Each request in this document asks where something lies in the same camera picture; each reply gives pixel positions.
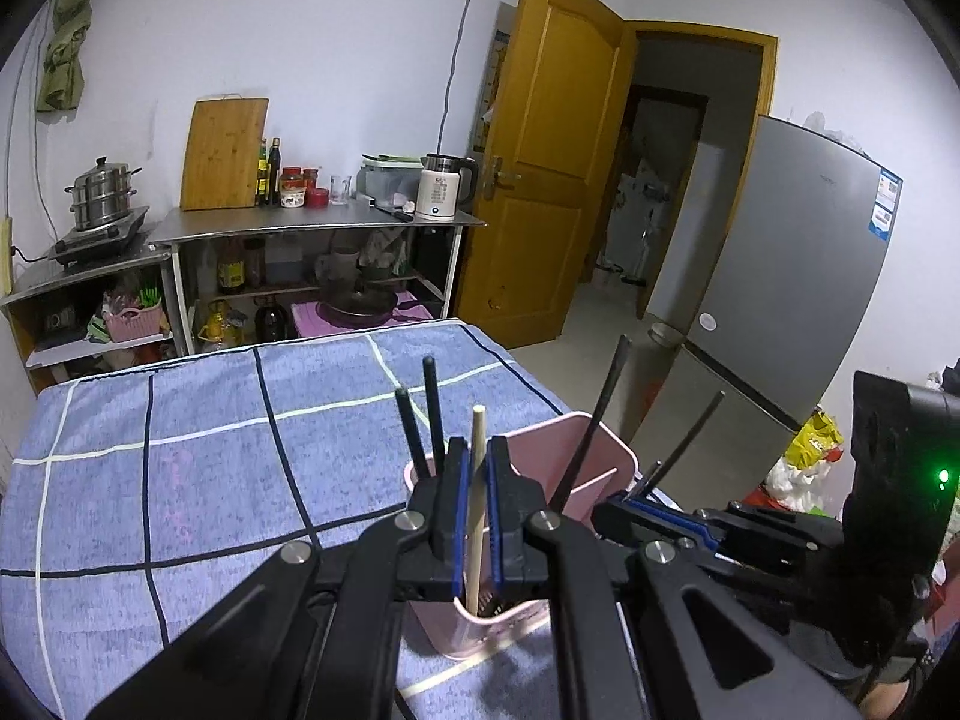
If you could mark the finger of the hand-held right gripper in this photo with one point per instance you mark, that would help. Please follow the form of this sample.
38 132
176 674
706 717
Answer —
622 525
675 514

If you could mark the pink mat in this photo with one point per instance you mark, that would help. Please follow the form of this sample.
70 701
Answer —
307 322

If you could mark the wooden chopstick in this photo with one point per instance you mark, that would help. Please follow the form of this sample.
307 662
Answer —
478 450

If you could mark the grey storage box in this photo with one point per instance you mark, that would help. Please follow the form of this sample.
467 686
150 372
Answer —
386 180

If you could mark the white plastic bag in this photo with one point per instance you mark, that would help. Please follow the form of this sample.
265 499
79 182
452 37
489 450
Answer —
802 484

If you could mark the large yellow oil jug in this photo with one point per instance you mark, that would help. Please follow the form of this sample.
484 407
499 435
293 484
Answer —
215 326

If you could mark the clear glass cup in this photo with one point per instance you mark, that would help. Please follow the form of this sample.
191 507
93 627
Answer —
340 191

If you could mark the grey refrigerator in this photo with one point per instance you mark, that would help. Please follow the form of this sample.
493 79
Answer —
780 262

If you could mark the wooden cutting board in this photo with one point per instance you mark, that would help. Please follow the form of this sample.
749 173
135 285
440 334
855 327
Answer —
225 154

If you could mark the red lid jar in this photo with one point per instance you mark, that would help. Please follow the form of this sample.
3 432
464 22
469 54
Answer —
292 191

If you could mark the pink utensil holder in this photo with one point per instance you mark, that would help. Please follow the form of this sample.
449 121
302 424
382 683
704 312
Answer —
585 442

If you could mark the black frying pan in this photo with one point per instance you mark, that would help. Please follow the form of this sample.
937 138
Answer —
356 307

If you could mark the blue plaid blanket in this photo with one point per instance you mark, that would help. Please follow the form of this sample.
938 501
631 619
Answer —
187 465

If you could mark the brown sauce bottle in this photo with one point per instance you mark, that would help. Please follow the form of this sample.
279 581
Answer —
231 270

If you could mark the red can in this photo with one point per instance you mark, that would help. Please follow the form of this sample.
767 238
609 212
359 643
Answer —
317 199

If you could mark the wooden shelf cabinet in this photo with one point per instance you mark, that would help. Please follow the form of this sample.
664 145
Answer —
45 285

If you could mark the steel steamer pot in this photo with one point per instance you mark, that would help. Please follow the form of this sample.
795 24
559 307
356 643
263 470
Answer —
101 191

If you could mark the person's right forearm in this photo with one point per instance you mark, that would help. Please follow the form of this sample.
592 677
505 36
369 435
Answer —
892 694

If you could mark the yellow power strip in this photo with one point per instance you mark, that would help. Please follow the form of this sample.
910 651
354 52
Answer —
6 255

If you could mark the kitchen knife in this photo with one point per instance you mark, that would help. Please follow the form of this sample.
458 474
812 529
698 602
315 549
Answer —
394 210

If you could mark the large dark bottle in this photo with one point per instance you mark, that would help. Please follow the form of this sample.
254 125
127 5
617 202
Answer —
271 322

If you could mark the induction cooker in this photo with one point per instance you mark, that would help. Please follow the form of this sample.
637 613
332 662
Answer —
97 244

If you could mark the yellow oil bottle small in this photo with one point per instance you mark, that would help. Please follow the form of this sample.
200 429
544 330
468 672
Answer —
262 180

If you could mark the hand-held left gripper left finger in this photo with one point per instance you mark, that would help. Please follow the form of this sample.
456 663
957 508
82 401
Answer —
457 510

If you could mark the white electric kettle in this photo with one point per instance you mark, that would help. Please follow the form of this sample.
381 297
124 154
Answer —
437 191

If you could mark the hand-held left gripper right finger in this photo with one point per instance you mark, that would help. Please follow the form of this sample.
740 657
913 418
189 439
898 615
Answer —
495 510

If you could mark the pink plastic basket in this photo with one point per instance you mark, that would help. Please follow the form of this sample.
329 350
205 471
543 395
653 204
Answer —
135 322

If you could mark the steel kitchen table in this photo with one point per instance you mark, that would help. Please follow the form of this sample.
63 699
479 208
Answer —
300 219

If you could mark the yellow plastic bag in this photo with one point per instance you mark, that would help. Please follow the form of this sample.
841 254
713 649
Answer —
814 439

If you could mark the green hanging cloth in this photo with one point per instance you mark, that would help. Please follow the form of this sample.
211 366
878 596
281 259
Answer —
67 37

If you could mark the dark sauce bottle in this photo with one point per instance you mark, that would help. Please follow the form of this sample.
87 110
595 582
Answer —
275 172

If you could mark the wooden door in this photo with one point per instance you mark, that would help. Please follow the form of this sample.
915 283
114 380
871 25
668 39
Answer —
540 150

